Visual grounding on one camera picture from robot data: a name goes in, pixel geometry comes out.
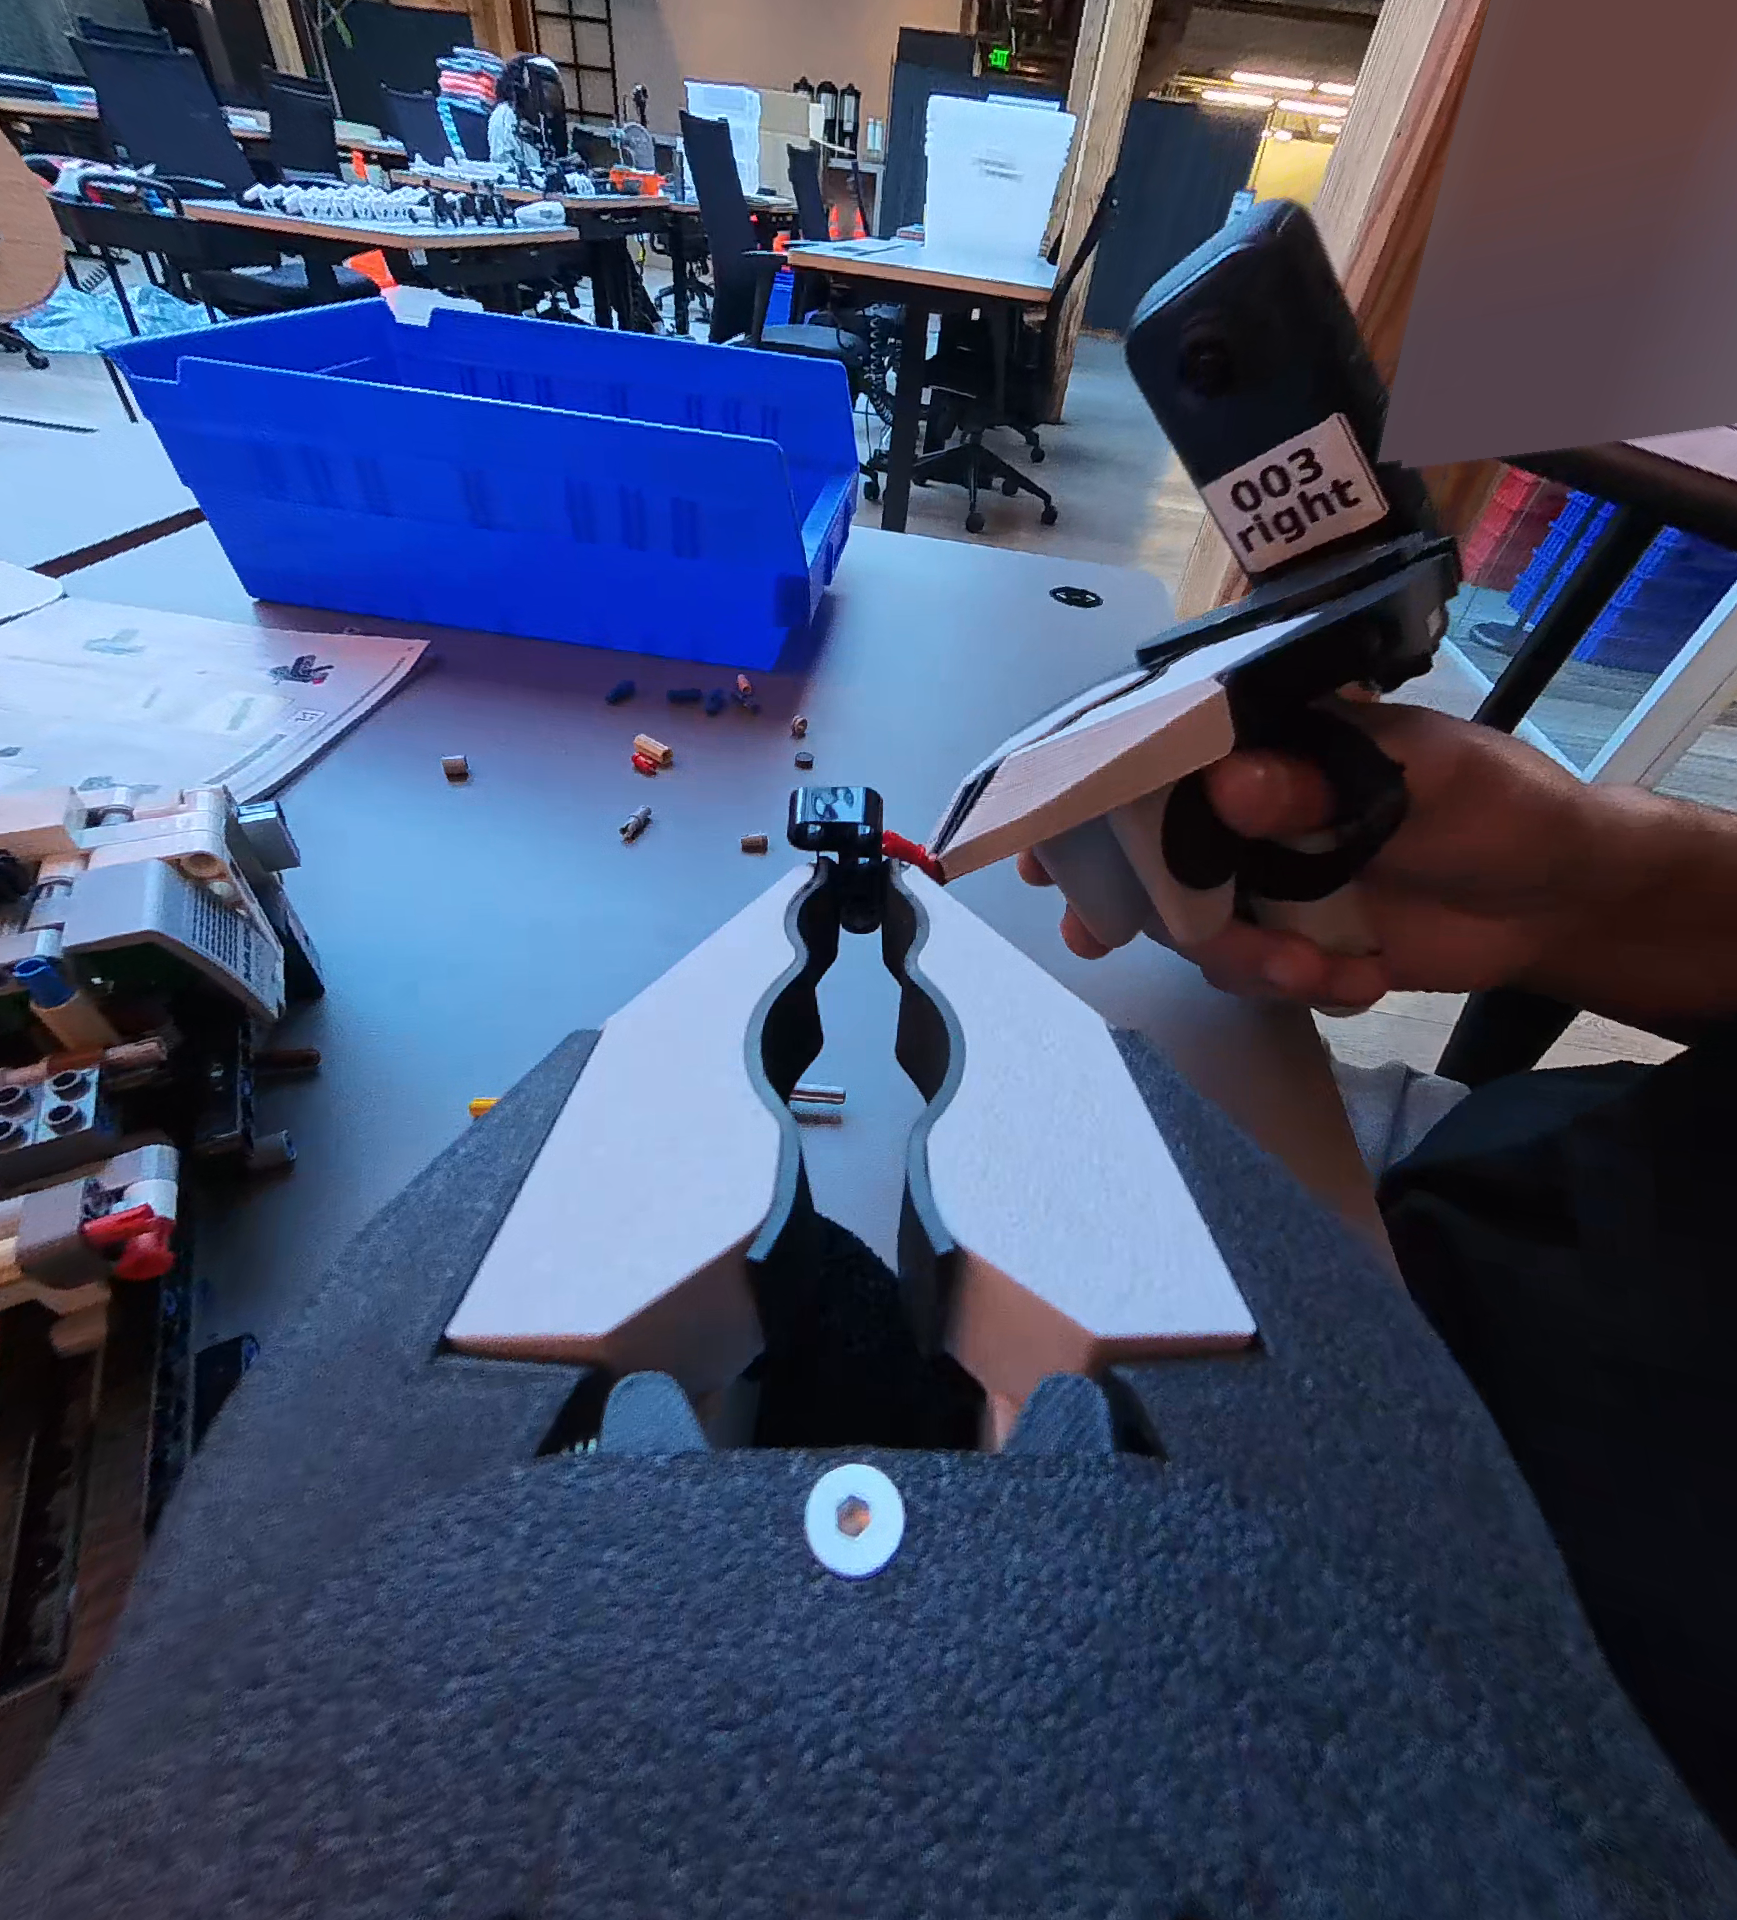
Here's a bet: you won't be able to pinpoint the person's clothed body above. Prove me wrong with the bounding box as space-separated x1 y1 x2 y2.
1333 959 1737 1920

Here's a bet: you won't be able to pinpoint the row of white parts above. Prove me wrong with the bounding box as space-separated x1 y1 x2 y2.
240 175 573 232

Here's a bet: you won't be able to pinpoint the black angled lego beam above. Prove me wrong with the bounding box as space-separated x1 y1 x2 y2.
784 782 889 936

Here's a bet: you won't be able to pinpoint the small lego pins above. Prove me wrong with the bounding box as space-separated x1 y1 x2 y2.
440 672 813 857

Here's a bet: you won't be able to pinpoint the lego instruction sheet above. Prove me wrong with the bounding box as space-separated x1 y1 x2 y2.
0 600 431 811

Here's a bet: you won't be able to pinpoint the large white box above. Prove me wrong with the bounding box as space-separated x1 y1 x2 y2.
925 91 1078 266

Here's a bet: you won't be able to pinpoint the long wooden office desk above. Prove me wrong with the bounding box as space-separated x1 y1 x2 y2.
183 185 584 323

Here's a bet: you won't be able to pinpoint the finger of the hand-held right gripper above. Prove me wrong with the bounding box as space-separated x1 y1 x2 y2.
970 604 1330 803
934 672 1241 884

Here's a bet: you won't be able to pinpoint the pile of colourful gear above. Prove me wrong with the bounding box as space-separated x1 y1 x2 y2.
46 150 193 242

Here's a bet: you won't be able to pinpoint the person's right hand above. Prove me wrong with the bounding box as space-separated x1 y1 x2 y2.
1018 695 1574 1018

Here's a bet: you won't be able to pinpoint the person's right forearm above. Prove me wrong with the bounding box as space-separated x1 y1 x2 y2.
1542 780 1737 1037

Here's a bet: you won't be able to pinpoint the large grey lego model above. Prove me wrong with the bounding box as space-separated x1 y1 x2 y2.
0 782 332 1853

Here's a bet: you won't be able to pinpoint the black framed side table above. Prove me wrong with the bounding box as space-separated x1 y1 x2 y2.
1439 403 1737 1090

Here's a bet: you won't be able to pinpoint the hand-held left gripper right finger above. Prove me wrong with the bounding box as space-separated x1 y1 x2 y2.
868 861 1261 1450

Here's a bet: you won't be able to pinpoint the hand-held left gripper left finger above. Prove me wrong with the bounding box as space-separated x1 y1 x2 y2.
443 861 832 1450

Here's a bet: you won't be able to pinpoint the clear plastic sheet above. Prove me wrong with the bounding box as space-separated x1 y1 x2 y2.
12 276 231 353

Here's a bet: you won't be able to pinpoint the blue plastic bin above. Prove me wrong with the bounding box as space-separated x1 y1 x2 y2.
102 294 863 672

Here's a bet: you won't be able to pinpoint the red crate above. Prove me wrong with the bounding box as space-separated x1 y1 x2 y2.
1456 463 1578 593

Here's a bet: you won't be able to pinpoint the stack of blue crates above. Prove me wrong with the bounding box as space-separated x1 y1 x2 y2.
1505 494 1737 677

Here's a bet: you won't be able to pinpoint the black office chair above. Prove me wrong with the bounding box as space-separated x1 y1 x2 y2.
890 283 1065 533
677 107 871 362
70 26 382 320

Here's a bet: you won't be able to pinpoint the wooden pillar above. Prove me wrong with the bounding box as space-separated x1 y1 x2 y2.
1044 0 1158 426

